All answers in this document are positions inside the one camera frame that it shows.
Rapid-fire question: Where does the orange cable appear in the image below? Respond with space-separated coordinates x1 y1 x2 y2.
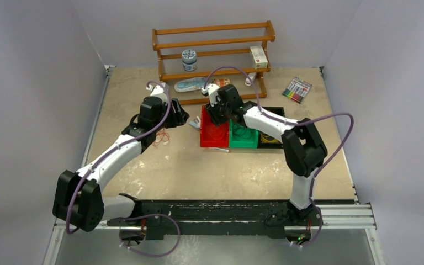
151 124 230 148

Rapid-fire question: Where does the red plastic bin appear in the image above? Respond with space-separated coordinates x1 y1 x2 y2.
200 105 230 148

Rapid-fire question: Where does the green plastic bin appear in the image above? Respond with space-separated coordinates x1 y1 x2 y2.
229 121 259 149

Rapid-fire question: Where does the black plastic bin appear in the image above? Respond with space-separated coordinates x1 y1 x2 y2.
257 107 285 149

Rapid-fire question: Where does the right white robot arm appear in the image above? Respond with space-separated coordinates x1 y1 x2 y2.
201 84 328 225

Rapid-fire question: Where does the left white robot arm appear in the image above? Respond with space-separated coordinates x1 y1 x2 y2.
52 96 189 234

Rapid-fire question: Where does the white blue staple remover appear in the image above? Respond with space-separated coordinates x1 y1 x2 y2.
188 116 201 131

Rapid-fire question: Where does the orange spiral notebook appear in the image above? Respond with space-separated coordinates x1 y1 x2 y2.
213 78 231 87

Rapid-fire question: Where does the blue correction tape package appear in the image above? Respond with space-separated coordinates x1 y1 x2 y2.
174 77 206 93

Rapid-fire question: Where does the white red marker pen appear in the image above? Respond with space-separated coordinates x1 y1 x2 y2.
208 147 230 153

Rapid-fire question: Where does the white stapler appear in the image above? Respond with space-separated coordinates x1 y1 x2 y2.
245 72 257 87

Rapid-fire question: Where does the wooden three-tier shelf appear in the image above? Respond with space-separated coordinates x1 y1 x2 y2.
152 20 275 98

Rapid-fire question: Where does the blue white jar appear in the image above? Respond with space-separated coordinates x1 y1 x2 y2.
181 49 197 71

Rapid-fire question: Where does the white red box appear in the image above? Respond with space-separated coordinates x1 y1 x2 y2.
250 46 268 69

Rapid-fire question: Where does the coloured marker set pack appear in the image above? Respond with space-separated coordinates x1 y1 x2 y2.
282 77 312 104

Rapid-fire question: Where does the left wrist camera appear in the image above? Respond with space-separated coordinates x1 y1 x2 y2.
146 82 169 100

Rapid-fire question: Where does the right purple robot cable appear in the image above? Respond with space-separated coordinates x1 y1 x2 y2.
202 66 356 250

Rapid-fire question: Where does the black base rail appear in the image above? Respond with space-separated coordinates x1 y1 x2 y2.
108 199 324 245

